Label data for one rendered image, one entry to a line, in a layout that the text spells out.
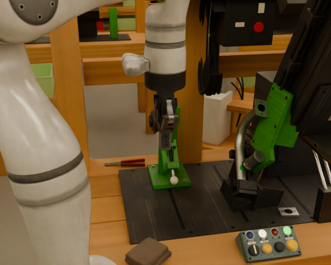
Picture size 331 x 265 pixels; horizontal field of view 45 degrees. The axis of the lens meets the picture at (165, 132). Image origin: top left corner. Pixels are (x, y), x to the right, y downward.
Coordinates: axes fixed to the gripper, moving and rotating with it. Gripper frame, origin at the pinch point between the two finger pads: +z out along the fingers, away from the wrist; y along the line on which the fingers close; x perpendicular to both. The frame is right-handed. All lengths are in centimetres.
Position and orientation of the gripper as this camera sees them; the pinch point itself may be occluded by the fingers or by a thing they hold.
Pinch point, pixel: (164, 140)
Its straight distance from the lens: 77.4
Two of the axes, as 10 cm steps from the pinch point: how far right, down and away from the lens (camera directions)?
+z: 0.0, 9.1, 4.1
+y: -1.8, -4.0, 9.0
